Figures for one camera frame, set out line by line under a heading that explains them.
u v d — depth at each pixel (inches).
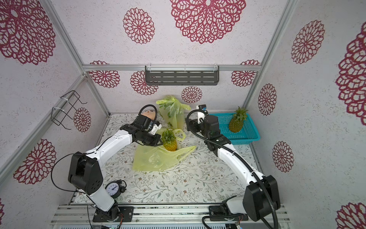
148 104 29.3
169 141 33.7
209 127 23.2
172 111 37.3
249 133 40.3
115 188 31.3
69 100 31.1
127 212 29.3
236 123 39.6
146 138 28.2
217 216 29.5
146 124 28.1
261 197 15.9
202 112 26.0
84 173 17.9
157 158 32.1
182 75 36.4
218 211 29.7
